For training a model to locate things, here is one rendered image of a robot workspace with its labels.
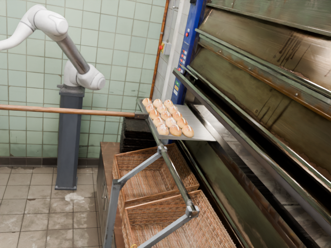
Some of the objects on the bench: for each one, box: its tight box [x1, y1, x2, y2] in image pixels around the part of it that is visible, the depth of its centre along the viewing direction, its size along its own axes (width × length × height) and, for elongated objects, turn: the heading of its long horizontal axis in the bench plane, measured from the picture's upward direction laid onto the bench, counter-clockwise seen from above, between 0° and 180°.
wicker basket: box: [112, 143, 199, 221], centre depth 214 cm, size 49×56×28 cm
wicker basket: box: [121, 189, 236, 248], centre depth 163 cm, size 49×56×28 cm
